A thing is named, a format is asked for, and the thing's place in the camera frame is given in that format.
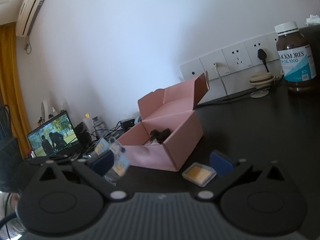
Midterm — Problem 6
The clear case with yellow pad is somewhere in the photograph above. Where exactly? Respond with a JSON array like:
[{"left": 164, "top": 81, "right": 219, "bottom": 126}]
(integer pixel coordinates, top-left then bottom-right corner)
[{"left": 182, "top": 162, "right": 217, "bottom": 187}]

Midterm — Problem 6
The illustrated card packet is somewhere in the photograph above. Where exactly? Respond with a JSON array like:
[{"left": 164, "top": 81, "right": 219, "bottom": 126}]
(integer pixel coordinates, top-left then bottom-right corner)
[{"left": 91, "top": 137, "right": 130, "bottom": 183}]

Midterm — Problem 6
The white bottle yellow cap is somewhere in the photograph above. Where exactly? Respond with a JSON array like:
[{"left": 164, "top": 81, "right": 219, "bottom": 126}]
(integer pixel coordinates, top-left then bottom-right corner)
[{"left": 83, "top": 113, "right": 94, "bottom": 134}]

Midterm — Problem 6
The open laptop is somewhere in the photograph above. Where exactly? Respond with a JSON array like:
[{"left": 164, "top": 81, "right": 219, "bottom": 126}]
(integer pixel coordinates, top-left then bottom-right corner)
[{"left": 27, "top": 111, "right": 81, "bottom": 157}]

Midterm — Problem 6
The black power adapter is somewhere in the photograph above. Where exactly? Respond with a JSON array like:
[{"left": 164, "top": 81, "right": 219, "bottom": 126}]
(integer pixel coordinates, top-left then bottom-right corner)
[{"left": 120, "top": 119, "right": 135, "bottom": 129}]

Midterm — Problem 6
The black item in box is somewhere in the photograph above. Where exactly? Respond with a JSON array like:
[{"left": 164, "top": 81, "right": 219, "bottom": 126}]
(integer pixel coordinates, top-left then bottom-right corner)
[{"left": 150, "top": 128, "right": 171, "bottom": 144}]

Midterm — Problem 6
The pink cardboard box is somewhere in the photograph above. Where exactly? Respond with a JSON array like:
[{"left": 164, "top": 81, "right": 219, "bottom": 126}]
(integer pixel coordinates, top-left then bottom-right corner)
[{"left": 118, "top": 73, "right": 209, "bottom": 171}]

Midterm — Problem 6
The brown supplement bottle white cap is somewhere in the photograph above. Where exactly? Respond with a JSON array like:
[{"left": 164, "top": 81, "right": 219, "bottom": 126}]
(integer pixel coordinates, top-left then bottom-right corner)
[{"left": 274, "top": 21, "right": 317, "bottom": 92}]

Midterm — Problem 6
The white crumpled tissue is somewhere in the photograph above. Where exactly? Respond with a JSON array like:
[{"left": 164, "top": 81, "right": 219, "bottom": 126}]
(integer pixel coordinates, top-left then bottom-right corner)
[{"left": 306, "top": 14, "right": 320, "bottom": 26}]

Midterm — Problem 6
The white air conditioner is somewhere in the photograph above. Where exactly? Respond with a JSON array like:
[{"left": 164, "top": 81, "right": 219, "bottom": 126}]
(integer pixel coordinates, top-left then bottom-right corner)
[{"left": 16, "top": 0, "right": 45, "bottom": 37}]

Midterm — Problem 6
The white wall socket panel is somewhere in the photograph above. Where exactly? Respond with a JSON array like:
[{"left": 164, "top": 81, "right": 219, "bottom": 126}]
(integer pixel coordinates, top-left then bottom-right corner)
[{"left": 180, "top": 33, "right": 279, "bottom": 81}]

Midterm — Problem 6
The white charging cable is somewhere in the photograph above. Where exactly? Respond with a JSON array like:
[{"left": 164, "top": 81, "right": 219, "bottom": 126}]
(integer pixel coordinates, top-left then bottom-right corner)
[{"left": 213, "top": 62, "right": 230, "bottom": 97}]

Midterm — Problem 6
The black power plug with cable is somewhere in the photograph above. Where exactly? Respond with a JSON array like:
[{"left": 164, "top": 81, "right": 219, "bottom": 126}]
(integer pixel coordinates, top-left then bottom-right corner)
[{"left": 257, "top": 49, "right": 270, "bottom": 73}]

